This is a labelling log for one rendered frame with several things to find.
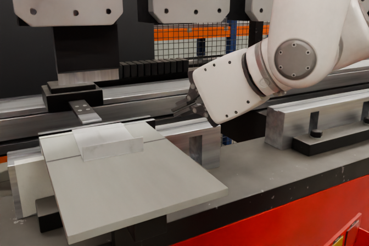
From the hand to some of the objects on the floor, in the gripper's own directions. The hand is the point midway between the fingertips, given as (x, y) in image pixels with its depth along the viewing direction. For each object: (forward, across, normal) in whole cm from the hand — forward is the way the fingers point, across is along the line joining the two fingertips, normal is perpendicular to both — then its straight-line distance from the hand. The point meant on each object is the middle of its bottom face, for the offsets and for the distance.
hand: (184, 107), depth 60 cm
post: (+75, +75, +111) cm, 154 cm away
